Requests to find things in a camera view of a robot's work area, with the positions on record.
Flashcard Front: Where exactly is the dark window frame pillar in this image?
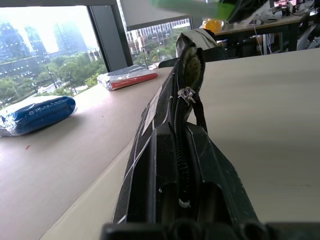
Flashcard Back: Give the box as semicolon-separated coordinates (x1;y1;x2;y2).
86;4;134;73

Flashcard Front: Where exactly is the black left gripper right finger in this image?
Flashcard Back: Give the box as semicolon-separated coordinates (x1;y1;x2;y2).
186;122;260;224

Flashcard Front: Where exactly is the wooden background desk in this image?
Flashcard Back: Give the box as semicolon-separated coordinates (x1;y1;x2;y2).
214;13;312;59

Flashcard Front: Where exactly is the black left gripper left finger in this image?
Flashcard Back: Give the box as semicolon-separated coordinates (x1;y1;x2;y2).
126;121;185;224

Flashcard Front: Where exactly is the grey roller window blind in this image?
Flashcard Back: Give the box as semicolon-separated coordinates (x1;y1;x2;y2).
119;0;192;32

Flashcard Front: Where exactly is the black grid pencil pouch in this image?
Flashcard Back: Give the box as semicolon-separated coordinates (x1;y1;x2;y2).
111;28;219;225

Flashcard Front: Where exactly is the green highlighter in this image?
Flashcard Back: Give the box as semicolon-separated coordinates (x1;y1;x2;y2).
149;0;237;21

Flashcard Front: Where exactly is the blue cloth in plastic wrap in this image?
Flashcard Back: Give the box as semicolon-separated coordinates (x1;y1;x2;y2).
0;95;77;138

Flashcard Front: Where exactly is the yellow round object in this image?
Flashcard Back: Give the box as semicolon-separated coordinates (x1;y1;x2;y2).
201;18;225;34

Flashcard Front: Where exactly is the red blue packet in plastic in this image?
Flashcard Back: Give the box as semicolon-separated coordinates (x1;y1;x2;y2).
96;64;159;91

